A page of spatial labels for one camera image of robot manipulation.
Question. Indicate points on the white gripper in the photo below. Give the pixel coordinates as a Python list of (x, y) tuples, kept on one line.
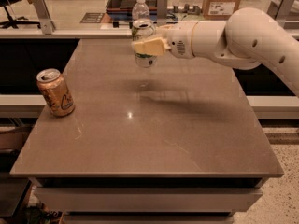
[(179, 39)]

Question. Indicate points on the white green 7up can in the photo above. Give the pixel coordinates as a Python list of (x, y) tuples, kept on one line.
[(143, 28)]

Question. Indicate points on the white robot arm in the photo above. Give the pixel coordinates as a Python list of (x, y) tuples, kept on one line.
[(246, 40)]

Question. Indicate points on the orange soda can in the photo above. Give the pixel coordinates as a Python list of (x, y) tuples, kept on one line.
[(55, 91)]

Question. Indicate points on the clear plastic water bottle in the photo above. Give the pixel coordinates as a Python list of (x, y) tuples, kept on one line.
[(140, 11)]

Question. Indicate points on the brown cardboard box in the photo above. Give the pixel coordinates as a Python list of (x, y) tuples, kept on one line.
[(219, 9)]

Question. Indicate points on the grey cabinet drawer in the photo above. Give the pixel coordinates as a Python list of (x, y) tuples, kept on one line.
[(152, 200)]

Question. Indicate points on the grey metal bracket middle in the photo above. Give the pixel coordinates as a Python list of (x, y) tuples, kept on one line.
[(161, 12)]

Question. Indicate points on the grey metal bracket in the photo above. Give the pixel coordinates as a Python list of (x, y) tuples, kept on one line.
[(161, 12), (46, 23), (285, 13)]

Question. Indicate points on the grey metal bracket left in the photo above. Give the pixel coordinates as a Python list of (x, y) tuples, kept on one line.
[(46, 23)]

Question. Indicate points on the grey metal bracket right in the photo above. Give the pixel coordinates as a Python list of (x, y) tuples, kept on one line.
[(285, 13)]

